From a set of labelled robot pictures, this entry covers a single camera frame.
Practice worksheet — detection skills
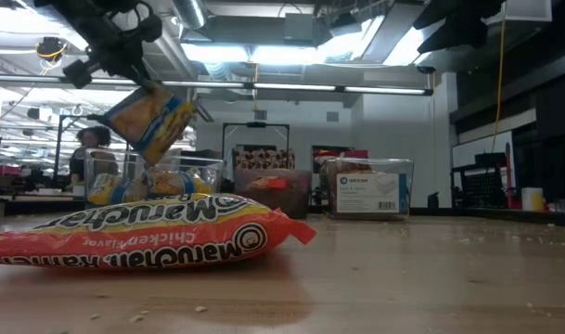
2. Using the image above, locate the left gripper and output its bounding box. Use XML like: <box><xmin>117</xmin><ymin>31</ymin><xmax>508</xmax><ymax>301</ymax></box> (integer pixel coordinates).
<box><xmin>89</xmin><ymin>18</ymin><xmax>154</xmax><ymax>87</ymax></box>

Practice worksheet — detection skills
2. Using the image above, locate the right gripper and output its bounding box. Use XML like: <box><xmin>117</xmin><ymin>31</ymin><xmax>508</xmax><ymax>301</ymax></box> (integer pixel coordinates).
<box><xmin>412</xmin><ymin>0</ymin><xmax>507</xmax><ymax>55</ymax></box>

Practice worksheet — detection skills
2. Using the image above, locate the blue soy sauce ramen pack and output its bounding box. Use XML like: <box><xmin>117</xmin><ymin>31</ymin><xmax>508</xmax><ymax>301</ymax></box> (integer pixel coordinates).
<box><xmin>87</xmin><ymin>173</ymin><xmax>148</xmax><ymax>207</ymax></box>
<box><xmin>96</xmin><ymin>81</ymin><xmax>199</xmax><ymax>167</ymax></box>
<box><xmin>147</xmin><ymin>169</ymin><xmax>214</xmax><ymax>197</ymax></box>

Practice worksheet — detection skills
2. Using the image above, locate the person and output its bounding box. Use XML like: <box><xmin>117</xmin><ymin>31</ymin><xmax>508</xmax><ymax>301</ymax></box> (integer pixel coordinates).
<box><xmin>68</xmin><ymin>124</ymin><xmax>121</xmax><ymax>189</ymax></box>

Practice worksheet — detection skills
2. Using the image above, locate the black ceiling-mounted device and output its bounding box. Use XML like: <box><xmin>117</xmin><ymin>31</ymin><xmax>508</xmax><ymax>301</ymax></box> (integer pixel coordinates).
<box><xmin>34</xmin><ymin>35</ymin><xmax>69</xmax><ymax>64</ymax></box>

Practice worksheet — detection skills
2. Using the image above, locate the bright ceiling light panel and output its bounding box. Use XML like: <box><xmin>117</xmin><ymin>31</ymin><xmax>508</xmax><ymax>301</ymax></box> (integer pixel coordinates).
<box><xmin>182</xmin><ymin>16</ymin><xmax>385</xmax><ymax>66</ymax></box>
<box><xmin>0</xmin><ymin>6</ymin><xmax>88</xmax><ymax>52</ymax></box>

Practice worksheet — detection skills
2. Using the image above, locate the grey ceiling box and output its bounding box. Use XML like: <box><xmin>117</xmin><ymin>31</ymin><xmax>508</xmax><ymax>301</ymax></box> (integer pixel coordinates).
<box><xmin>283</xmin><ymin>12</ymin><xmax>316</xmax><ymax>42</ymax></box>

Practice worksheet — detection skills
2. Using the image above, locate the red patterned box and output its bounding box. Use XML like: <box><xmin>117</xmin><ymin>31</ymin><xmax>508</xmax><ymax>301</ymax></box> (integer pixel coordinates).
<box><xmin>233</xmin><ymin>144</ymin><xmax>296</xmax><ymax>171</ymax></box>

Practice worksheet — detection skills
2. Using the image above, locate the long ceiling light strip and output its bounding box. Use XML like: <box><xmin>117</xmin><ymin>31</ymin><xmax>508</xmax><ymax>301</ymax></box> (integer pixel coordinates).
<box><xmin>0</xmin><ymin>72</ymin><xmax>434</xmax><ymax>97</ymax></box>

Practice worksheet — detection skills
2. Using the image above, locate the black plastic crate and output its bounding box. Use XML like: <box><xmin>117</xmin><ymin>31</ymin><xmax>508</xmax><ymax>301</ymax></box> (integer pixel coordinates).
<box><xmin>450</xmin><ymin>151</ymin><xmax>509</xmax><ymax>210</ymax></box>

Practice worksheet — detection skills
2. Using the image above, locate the clear plastic bin with label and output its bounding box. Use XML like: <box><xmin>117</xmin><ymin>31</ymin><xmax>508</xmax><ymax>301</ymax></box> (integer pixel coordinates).
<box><xmin>319</xmin><ymin>157</ymin><xmax>415</xmax><ymax>221</ymax></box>

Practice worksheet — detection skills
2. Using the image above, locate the white and yellow roll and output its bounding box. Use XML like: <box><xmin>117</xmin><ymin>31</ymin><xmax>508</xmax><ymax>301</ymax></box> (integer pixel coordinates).
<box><xmin>520</xmin><ymin>186</ymin><xmax>546</xmax><ymax>212</ymax></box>

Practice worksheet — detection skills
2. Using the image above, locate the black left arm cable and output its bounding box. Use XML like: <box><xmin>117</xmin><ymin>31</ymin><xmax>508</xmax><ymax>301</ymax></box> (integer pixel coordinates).
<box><xmin>122</xmin><ymin>1</ymin><xmax>165</xmax><ymax>44</ymax></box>

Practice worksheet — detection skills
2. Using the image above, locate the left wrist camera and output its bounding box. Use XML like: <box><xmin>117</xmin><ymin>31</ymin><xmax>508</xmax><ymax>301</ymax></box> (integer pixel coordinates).
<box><xmin>61</xmin><ymin>58</ymin><xmax>101</xmax><ymax>90</ymax></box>

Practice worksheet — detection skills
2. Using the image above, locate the shiny metal duct pipe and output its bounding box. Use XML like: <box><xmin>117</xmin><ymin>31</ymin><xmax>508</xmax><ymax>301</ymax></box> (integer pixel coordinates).
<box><xmin>170</xmin><ymin>0</ymin><xmax>209</xmax><ymax>30</ymax></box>

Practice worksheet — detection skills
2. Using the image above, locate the yellow hanging cable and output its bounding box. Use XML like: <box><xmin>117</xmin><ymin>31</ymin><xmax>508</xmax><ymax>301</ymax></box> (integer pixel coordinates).
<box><xmin>494</xmin><ymin>2</ymin><xmax>507</xmax><ymax>140</ymax></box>

